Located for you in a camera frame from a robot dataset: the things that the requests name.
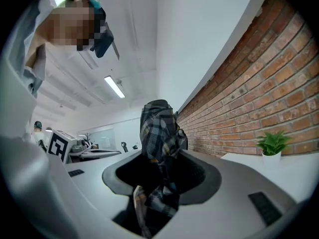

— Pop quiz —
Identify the green plant in white pot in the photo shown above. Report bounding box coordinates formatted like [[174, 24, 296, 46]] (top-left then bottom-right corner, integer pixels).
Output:
[[256, 130, 293, 171]]

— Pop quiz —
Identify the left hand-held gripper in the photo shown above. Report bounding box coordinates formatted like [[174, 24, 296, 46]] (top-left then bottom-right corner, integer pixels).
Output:
[[46, 129, 122, 164]]

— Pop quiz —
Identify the glass wall panel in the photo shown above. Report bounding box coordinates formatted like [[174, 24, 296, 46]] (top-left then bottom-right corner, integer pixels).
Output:
[[76, 129, 116, 150]]

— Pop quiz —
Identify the plaid umbrella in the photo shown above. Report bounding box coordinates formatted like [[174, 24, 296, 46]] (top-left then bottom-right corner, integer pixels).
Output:
[[133, 99, 189, 239]]

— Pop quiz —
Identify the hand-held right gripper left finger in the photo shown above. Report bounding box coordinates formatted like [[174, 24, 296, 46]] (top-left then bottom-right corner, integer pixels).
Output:
[[65, 150, 143, 239]]

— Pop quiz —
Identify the white table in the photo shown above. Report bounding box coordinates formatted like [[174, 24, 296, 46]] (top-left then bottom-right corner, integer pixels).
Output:
[[220, 149, 319, 204]]

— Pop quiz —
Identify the person's head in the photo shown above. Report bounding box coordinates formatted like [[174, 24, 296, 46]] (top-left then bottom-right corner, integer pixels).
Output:
[[37, 0, 105, 52]]

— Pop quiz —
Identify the dark head-worn camera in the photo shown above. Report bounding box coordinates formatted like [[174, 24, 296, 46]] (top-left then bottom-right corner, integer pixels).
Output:
[[87, 0, 121, 61]]

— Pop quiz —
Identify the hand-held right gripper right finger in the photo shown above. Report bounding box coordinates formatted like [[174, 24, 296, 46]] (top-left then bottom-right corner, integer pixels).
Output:
[[154, 149, 298, 239]]

